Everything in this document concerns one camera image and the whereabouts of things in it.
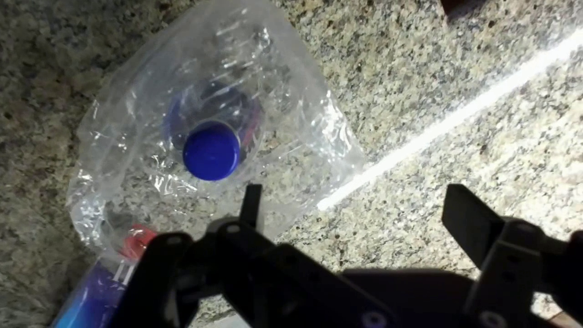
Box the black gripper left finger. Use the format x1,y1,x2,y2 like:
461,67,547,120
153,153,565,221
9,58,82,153
111,182,403,328

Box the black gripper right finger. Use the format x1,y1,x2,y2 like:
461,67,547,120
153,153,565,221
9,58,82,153
441,182,583,328

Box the clear plastic bag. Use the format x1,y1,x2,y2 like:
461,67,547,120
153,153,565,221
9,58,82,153
64,0,368,264

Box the Fiji water bottle blue cap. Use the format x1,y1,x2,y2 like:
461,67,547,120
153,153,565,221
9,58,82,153
49,222,160,328
162,78,268,184

